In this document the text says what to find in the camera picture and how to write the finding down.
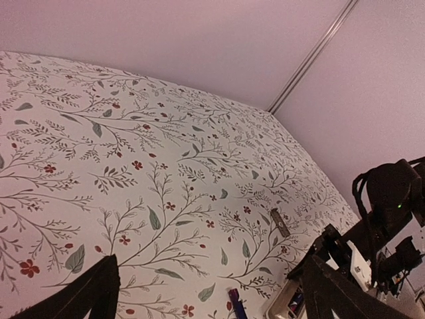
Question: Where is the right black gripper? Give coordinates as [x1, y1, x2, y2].
[286, 224, 372, 292]

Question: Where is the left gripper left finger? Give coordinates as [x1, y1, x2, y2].
[13, 255, 120, 319]

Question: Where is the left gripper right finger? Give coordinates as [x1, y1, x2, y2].
[301, 256, 408, 319]

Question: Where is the black battery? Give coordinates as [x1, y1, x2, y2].
[228, 288, 248, 319]
[288, 288, 304, 318]

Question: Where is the white grey remote control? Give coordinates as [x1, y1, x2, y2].
[265, 280, 307, 319]

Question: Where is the grey battery cover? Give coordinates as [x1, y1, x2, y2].
[270, 208, 290, 237]

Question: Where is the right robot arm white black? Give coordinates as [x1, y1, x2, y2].
[306, 158, 424, 296]

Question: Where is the floral patterned table mat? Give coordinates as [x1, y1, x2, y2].
[1, 51, 358, 318]

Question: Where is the right aluminium frame post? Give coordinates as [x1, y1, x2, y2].
[266, 0, 359, 115]

